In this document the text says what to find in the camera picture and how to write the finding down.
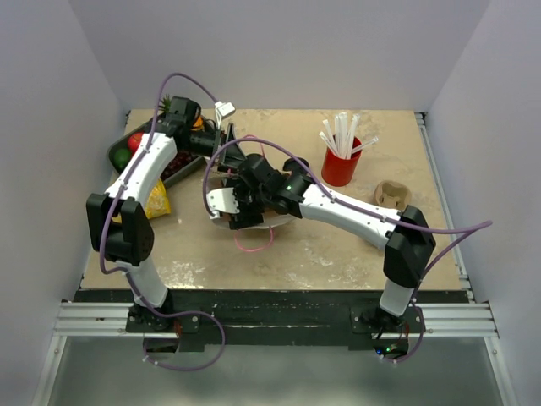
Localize cardboard cup carrier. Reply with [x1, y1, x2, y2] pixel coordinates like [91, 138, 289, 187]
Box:
[373, 180, 412, 211]

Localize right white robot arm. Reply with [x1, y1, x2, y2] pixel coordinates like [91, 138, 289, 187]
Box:
[224, 154, 436, 332]

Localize white wrapped straws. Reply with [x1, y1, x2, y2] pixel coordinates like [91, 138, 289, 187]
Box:
[319, 112, 379, 159]

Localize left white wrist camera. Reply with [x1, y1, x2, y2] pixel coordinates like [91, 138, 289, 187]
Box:
[215, 101, 236, 129]

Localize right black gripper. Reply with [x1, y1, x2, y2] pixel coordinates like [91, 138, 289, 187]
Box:
[223, 177, 271, 228]

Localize brown paper bag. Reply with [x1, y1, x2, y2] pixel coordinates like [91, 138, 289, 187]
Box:
[203, 159, 293, 253]

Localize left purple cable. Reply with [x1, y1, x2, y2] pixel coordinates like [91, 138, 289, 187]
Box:
[97, 72, 227, 372]

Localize red straw holder cup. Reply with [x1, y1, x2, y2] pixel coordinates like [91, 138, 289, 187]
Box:
[321, 147, 362, 187]

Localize purple grape bunch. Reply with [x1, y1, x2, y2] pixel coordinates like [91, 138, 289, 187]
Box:
[161, 151, 196, 181]

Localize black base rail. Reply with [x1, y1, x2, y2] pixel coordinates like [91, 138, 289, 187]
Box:
[74, 288, 470, 353]

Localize green lime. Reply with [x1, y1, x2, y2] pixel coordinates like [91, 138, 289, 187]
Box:
[113, 148, 132, 173]

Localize red apple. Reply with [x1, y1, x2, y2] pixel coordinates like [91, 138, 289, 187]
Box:
[128, 132, 144, 154]

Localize yellow chips bag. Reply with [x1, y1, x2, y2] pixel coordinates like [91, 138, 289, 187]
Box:
[145, 179, 172, 219]

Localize grey fruit tray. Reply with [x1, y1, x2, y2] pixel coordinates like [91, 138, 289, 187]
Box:
[107, 120, 205, 189]

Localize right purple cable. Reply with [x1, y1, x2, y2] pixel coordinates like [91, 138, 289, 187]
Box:
[201, 137, 494, 364]

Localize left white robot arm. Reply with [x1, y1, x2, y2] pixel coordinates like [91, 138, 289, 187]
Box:
[85, 96, 244, 332]

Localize purple cable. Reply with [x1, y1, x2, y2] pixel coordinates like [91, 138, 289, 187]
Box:
[201, 137, 494, 364]
[97, 72, 227, 372]

